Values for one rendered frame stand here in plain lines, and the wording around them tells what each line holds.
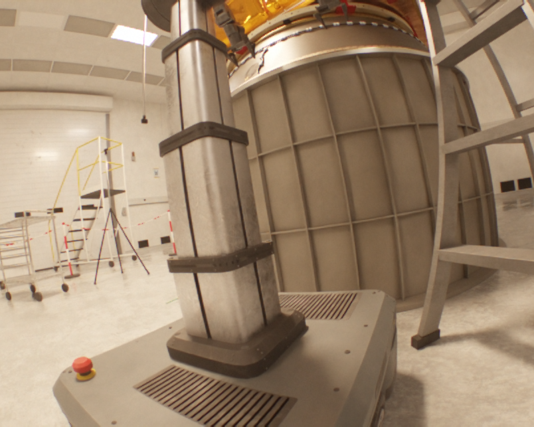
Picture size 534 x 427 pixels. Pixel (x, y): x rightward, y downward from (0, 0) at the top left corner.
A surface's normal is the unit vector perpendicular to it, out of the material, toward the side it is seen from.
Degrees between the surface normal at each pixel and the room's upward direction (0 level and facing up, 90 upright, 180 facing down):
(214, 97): 90
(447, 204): 93
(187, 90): 90
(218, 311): 90
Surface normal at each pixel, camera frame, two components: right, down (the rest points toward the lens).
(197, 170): -0.51, 0.07
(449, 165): 0.14, 0.03
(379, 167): -0.20, 0.03
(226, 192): 0.85, -0.15
